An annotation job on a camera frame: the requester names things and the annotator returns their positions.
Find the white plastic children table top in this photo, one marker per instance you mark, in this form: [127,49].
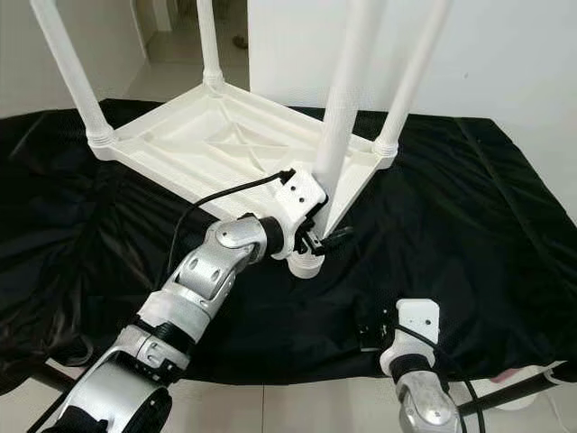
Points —
[198,144]

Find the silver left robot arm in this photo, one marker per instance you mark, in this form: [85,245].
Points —
[207,266]

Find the pink rounded object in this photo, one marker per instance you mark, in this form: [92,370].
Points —
[518,372]

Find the white round basin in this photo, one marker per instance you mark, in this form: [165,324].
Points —
[545,383]

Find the small dark floor object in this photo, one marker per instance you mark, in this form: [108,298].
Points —
[240,41]

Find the black table cloth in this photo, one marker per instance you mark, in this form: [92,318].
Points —
[72,234]

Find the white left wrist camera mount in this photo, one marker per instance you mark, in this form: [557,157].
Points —
[302,198]

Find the white door frame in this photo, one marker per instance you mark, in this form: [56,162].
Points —
[158,13]

